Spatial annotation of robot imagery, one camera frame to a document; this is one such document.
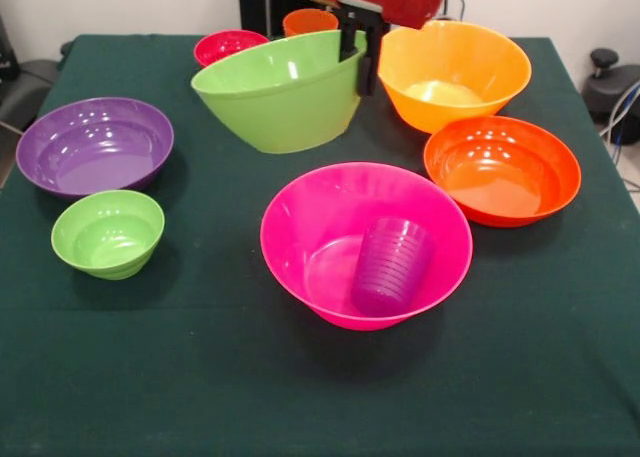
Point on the black round equipment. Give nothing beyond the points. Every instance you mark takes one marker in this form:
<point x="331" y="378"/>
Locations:
<point x="607" y="87"/>

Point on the large green bowl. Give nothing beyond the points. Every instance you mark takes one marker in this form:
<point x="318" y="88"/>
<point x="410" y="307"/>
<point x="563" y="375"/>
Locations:
<point x="280" y="112"/>

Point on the pink bowl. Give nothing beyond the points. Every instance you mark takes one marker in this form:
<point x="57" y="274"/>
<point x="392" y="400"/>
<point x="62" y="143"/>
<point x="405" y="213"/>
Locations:
<point x="310" y="212"/>

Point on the yellow bowl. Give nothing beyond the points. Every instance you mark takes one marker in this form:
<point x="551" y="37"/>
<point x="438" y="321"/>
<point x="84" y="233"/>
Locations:
<point x="475" y="52"/>

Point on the red bowl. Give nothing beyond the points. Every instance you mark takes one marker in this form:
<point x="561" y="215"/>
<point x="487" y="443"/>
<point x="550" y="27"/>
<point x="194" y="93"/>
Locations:
<point x="225" y="47"/>

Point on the dark green tablecloth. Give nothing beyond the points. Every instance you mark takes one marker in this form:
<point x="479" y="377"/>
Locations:
<point x="150" y="352"/>

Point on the purple cup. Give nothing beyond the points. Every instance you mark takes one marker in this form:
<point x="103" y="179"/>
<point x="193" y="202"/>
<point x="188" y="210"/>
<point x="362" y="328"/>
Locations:
<point x="390" y="272"/>

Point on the dark grey chair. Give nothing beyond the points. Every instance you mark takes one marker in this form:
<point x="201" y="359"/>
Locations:
<point x="30" y="87"/>

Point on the small green bowl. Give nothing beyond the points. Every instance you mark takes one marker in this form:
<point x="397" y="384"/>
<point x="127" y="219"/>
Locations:
<point x="107" y="237"/>

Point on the orange cup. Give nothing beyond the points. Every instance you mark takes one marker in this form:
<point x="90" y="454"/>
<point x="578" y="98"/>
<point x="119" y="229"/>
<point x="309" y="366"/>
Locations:
<point x="310" y="22"/>

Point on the orange bowl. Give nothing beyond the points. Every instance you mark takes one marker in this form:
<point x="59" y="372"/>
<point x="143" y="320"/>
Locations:
<point x="500" y="172"/>

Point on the purple bowl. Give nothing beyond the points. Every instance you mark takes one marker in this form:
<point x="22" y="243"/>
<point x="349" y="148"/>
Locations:
<point x="95" y="152"/>

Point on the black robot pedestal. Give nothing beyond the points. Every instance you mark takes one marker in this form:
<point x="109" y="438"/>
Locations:
<point x="255" y="2"/>

